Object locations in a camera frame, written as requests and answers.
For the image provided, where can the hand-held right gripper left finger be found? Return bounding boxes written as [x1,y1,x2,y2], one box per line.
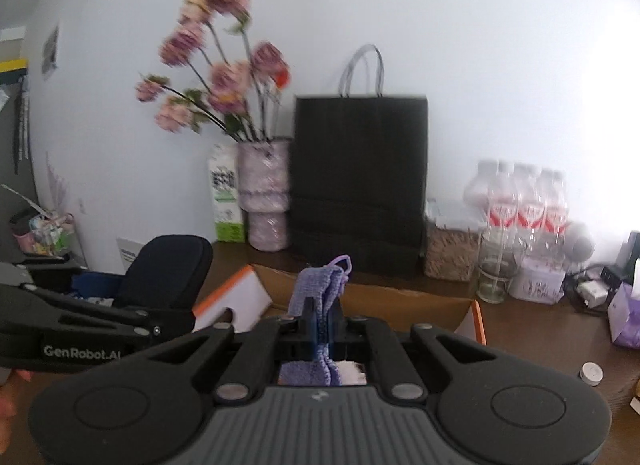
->
[150,296,322,403]

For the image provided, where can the purple tissue pack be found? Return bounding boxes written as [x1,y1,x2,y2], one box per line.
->
[607,257,640,348]

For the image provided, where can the black paper bag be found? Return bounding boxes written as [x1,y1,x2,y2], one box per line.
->
[290,44,429,276]

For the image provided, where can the person's left hand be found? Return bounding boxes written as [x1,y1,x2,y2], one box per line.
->
[0,367,34,419]

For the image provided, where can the white charger with cables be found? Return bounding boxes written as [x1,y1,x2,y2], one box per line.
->
[565,265,621,316]

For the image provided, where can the purple blue cloth pouch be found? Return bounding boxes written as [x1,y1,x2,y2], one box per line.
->
[277,254,353,387]

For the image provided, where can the pack of water bottles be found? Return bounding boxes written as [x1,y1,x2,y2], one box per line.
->
[465,160,571,266]

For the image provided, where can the white bottle cap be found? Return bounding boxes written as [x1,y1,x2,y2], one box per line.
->
[580,361,604,386]

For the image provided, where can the clear glass cup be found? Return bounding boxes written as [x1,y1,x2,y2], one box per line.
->
[476,230,526,303]

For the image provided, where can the black zipper case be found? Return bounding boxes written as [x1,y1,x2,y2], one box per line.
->
[117,235,213,314]

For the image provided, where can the purple textured vase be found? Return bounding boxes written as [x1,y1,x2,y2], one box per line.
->
[236,138,293,251]

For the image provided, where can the red orange cardboard box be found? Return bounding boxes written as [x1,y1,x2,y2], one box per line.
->
[192,264,487,346]

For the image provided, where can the storage rack with small items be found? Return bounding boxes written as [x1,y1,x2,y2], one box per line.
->
[10,210,81,266]

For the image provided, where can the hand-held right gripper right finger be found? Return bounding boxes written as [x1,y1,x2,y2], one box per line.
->
[327,296,498,403]

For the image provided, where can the dried pink roses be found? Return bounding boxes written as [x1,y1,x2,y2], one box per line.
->
[135,0,292,143]

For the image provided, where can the white round device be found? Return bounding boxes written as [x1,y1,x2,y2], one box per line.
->
[565,222,596,261]

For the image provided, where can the white green milk carton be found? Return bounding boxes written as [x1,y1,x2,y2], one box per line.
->
[207,144,247,243]

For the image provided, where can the white tin box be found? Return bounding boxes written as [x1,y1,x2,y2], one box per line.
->
[510,255,568,305]

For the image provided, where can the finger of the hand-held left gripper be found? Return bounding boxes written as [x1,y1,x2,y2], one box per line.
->
[0,284,195,342]
[22,265,126,302]

